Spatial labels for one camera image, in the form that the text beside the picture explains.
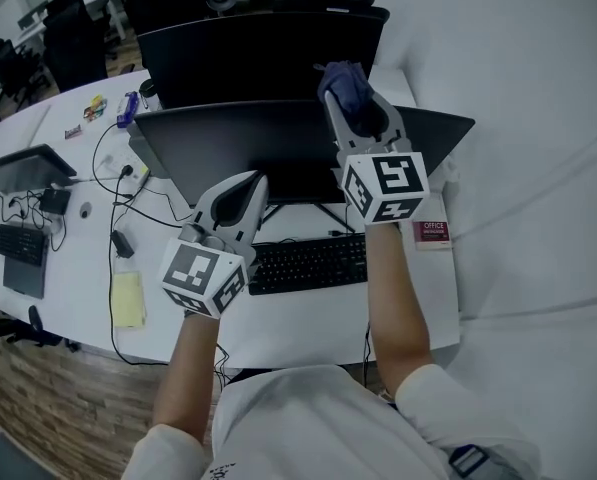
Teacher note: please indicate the white power strip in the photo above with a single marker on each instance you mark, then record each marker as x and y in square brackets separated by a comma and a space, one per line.
[128, 165]

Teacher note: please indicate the grey laptop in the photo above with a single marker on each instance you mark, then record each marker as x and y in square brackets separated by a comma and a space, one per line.
[22, 260]

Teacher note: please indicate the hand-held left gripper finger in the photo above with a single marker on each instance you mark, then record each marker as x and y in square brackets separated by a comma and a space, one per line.
[209, 202]
[258, 208]

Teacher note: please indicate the colourful snack packet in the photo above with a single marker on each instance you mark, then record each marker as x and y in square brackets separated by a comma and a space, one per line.
[95, 108]

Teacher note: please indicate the person's right forearm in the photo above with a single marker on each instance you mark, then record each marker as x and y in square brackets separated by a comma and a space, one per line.
[395, 308]

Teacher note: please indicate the grey flat monitor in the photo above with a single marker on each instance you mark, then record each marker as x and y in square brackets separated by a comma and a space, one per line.
[23, 168]

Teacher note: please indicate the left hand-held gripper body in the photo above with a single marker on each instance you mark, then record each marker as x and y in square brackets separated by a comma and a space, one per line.
[198, 273]

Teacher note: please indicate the person's white shirt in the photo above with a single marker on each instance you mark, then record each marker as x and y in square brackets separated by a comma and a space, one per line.
[318, 428]

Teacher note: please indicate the red and white booklet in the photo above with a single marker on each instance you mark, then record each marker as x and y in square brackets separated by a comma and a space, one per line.
[431, 235]

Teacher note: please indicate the dark blue cloth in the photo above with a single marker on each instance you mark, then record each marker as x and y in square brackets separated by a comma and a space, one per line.
[350, 90]

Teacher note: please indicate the black computer monitor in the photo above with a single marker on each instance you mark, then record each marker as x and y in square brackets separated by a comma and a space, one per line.
[248, 148]

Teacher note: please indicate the person's left forearm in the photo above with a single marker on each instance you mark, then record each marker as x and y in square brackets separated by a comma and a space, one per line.
[188, 368]

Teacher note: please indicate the black curved monitor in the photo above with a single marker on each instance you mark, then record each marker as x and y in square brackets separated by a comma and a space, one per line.
[248, 58]

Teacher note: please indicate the small black box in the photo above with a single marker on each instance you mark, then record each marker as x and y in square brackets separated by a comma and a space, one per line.
[55, 200]

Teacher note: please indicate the small dark snack packet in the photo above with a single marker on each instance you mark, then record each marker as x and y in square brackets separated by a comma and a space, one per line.
[73, 132]

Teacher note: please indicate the black chair armrest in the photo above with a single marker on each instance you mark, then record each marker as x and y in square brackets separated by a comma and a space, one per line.
[35, 318]

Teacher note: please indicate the black monitor stand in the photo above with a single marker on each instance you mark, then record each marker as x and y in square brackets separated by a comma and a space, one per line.
[328, 214]

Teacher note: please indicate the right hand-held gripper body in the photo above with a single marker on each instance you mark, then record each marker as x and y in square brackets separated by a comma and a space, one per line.
[393, 178]

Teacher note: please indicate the black power adapter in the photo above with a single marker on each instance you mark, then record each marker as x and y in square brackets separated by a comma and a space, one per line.
[122, 244]

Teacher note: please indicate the yellow notepad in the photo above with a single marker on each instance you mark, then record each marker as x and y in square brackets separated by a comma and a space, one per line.
[128, 298]

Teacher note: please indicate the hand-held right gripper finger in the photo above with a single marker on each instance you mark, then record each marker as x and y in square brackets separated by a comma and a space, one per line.
[337, 120]
[394, 123]

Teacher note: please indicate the black keyboard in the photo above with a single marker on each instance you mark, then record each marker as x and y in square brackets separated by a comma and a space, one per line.
[313, 263]

